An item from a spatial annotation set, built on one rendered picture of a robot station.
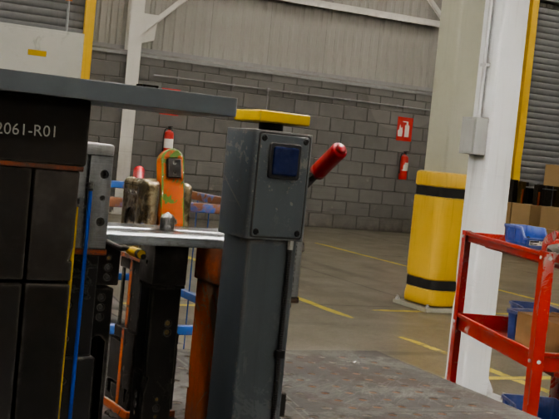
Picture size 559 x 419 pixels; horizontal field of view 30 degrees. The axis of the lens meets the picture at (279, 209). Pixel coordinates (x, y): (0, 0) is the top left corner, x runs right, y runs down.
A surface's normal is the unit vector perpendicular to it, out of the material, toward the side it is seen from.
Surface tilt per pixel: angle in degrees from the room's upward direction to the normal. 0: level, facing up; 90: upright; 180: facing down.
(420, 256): 90
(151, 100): 90
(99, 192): 90
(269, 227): 90
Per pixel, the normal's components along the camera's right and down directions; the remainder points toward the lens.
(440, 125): -0.90, -0.07
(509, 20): 0.43, 0.09
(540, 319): 0.16, 0.07
